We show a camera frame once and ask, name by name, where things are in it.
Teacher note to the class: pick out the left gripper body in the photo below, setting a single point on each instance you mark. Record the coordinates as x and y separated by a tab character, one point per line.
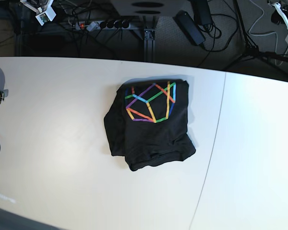
284	14

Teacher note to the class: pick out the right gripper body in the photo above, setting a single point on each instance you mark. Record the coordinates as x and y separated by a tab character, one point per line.
37	6

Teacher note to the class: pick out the black T-shirt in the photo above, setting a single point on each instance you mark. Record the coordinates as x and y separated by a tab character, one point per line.
147	123

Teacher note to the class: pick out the grey power strip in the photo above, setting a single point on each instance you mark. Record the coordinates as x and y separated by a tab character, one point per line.
102	25

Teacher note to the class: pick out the black power adapter brick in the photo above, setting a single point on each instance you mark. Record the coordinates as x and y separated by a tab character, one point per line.
189	28

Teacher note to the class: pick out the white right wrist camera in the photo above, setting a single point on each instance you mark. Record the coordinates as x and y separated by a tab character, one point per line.
46	15

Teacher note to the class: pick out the aluminium table frame post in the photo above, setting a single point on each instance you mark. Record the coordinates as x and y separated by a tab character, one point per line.
145	30

